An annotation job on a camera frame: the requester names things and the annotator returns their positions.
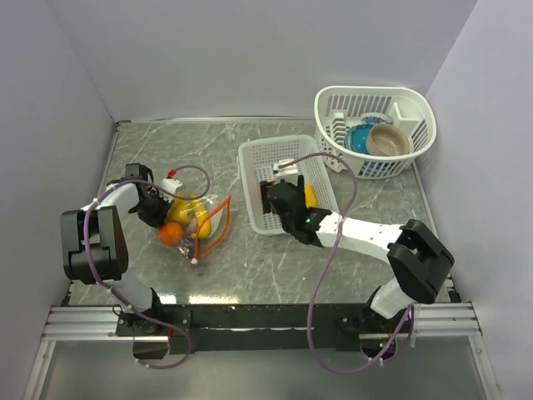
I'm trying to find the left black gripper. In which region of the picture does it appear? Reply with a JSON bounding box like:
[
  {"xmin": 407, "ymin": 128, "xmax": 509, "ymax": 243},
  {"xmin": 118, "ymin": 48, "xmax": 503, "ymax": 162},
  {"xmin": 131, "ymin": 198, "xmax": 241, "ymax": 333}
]
[{"xmin": 133, "ymin": 189, "xmax": 174, "ymax": 229}]

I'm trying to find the clear zip top bag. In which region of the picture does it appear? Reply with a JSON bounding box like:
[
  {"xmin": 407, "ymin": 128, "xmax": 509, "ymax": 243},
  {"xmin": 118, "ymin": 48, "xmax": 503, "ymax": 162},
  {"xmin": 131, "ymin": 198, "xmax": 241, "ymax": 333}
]
[{"xmin": 157, "ymin": 195, "xmax": 232, "ymax": 266}]

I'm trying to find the fake yellow banana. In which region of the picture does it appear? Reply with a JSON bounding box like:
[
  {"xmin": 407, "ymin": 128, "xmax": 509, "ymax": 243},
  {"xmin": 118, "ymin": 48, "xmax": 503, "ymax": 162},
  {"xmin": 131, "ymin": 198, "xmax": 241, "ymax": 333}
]
[{"xmin": 195, "ymin": 199, "xmax": 212, "ymax": 239}]

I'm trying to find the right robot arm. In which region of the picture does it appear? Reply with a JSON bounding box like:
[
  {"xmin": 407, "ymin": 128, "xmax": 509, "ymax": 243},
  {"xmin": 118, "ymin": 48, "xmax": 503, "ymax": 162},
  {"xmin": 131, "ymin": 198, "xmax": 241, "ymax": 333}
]
[{"xmin": 259, "ymin": 175, "xmax": 455, "ymax": 333}]

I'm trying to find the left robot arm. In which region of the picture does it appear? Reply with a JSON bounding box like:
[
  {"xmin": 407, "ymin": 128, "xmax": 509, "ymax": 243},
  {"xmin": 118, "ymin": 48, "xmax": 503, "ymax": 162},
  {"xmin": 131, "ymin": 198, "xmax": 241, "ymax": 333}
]
[{"xmin": 60, "ymin": 163, "xmax": 171, "ymax": 335}]

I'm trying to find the fake yellow bell pepper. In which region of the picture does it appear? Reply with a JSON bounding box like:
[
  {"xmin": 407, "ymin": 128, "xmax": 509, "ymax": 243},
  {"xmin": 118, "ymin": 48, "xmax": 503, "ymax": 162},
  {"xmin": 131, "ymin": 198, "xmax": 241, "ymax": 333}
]
[{"xmin": 167, "ymin": 199, "xmax": 198, "ymax": 225}]

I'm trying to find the fake orange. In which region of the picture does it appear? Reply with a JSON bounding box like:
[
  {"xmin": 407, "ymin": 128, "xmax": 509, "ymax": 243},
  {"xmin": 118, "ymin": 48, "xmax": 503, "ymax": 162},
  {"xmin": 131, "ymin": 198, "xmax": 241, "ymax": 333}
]
[{"xmin": 158, "ymin": 222, "xmax": 183, "ymax": 247}]

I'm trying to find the fake purple eggplant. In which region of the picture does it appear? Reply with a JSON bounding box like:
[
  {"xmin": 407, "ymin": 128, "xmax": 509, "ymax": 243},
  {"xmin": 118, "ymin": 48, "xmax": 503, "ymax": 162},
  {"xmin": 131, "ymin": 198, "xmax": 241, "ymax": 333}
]
[{"xmin": 178, "ymin": 218, "xmax": 197, "ymax": 259}]

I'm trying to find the white rectangular perforated basket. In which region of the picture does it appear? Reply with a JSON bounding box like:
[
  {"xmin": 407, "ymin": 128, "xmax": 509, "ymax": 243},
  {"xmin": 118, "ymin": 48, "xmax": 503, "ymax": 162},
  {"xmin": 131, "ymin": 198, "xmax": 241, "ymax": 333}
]
[{"xmin": 237, "ymin": 134, "xmax": 341, "ymax": 237}]

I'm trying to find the white round dish rack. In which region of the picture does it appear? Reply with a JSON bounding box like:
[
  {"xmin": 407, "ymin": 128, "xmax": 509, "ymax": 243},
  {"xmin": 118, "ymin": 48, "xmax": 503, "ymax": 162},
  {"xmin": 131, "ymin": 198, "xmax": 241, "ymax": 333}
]
[{"xmin": 314, "ymin": 86, "xmax": 436, "ymax": 179}]

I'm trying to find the beige bowl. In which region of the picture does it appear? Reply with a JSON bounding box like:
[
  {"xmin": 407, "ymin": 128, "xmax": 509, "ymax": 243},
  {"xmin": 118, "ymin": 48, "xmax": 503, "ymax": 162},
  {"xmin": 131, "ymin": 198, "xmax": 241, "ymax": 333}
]
[{"xmin": 366, "ymin": 123, "xmax": 411, "ymax": 157}]

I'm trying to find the blue white patterned plate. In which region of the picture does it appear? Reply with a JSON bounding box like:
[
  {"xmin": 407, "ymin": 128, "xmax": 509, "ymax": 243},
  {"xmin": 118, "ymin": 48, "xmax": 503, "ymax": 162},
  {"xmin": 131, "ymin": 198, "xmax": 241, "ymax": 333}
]
[{"xmin": 361, "ymin": 112, "xmax": 393, "ymax": 125}]

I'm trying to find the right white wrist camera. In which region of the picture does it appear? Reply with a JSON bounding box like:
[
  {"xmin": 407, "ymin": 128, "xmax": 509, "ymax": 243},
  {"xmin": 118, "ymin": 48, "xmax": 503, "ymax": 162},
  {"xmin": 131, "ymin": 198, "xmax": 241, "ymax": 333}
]
[{"xmin": 272, "ymin": 159, "xmax": 298, "ymax": 175}]

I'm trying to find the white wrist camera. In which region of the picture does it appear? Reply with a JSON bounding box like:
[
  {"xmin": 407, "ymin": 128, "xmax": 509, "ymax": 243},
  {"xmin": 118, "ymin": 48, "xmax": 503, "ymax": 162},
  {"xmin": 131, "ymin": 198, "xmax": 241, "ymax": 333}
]
[
  {"xmin": 161, "ymin": 177, "xmax": 184, "ymax": 200},
  {"xmin": 272, "ymin": 159, "xmax": 298, "ymax": 175}
]

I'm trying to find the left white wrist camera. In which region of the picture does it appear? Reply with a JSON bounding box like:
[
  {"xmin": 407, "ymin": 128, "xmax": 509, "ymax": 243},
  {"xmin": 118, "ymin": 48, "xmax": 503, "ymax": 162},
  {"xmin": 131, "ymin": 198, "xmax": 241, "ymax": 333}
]
[{"xmin": 161, "ymin": 177, "xmax": 184, "ymax": 200}]

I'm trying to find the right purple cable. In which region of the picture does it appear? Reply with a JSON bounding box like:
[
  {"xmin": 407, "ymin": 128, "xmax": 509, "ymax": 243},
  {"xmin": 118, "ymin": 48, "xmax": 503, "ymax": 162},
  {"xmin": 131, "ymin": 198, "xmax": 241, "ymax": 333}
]
[{"xmin": 278, "ymin": 152, "xmax": 416, "ymax": 374}]

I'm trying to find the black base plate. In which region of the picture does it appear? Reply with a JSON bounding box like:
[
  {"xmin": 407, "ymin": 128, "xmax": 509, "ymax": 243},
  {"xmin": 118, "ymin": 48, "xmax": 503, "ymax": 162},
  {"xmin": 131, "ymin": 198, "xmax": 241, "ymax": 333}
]
[{"xmin": 116, "ymin": 303, "xmax": 411, "ymax": 360}]

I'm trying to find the aluminium rail frame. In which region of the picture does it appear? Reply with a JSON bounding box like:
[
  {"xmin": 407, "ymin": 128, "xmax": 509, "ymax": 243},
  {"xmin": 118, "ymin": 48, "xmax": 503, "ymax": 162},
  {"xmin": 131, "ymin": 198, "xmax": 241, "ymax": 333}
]
[{"xmin": 23, "ymin": 277, "xmax": 502, "ymax": 399}]

